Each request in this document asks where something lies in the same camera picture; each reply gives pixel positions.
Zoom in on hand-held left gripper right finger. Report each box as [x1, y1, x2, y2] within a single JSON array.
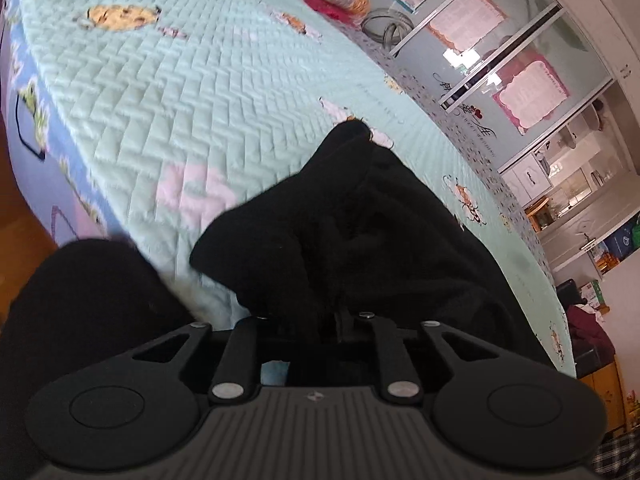
[[356, 311, 504, 406]]

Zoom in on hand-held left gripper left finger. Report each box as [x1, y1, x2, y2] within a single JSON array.
[[131, 316, 263, 406]]

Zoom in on black pants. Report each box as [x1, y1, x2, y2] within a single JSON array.
[[189, 118, 557, 367]]

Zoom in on person's dark clothing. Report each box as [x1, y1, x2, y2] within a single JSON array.
[[0, 238, 197, 462]]

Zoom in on dark red padded jacket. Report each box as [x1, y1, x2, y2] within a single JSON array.
[[566, 304, 614, 357]]

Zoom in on wooden chair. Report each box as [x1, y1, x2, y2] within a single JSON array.
[[524, 194, 559, 234]]

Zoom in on black armchair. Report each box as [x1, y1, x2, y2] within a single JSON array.
[[554, 279, 617, 377]]

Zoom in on green white carton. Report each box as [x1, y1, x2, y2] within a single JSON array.
[[579, 279, 609, 312]]

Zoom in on white shelf unit with drawers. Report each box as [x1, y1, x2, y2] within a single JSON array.
[[499, 79, 640, 212]]

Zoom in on wooden desk with drawers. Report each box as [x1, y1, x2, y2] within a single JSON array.
[[574, 354, 629, 437]]

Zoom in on lilac dotted bedsheet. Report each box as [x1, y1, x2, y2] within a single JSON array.
[[344, 19, 557, 282]]

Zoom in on white door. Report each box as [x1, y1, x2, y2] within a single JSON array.
[[539, 179, 640, 272]]

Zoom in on blue bag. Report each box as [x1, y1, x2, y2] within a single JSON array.
[[606, 226, 640, 257]]

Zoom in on mint bee print quilt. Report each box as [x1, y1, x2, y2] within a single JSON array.
[[0, 0, 577, 377]]

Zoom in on pink border poster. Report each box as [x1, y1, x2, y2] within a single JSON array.
[[491, 56, 572, 137]]

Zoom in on grey hoops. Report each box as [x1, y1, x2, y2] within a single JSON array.
[[360, 6, 414, 47]]

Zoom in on orange border poster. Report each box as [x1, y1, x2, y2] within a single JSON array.
[[426, 0, 508, 57]]

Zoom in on sliding door wardrobe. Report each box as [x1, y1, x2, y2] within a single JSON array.
[[359, 0, 617, 172]]

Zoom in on red cloth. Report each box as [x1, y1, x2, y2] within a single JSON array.
[[294, 0, 362, 24]]

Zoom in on white overhead cabinets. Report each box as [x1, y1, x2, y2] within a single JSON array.
[[519, 0, 640, 87]]

